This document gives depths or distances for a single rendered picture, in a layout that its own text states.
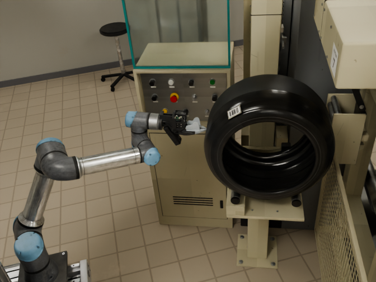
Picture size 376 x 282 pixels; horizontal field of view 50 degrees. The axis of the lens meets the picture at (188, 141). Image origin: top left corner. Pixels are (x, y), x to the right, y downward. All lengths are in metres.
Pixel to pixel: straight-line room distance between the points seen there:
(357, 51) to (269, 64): 0.74
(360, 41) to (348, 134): 0.90
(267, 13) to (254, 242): 1.49
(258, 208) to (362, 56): 1.02
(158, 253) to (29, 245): 1.22
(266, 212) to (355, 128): 0.58
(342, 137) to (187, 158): 0.99
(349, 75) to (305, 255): 1.81
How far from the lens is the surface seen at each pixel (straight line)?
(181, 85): 2.35
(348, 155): 2.15
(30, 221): 1.95
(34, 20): 5.27
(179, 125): 1.77
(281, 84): 1.70
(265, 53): 1.89
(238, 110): 1.60
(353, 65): 1.26
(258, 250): 2.76
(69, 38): 5.32
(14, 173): 3.98
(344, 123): 2.04
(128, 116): 1.80
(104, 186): 3.49
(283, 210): 2.02
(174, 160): 2.61
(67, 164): 1.66
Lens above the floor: 2.25
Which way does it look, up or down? 36 degrees down
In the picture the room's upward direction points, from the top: 5 degrees counter-clockwise
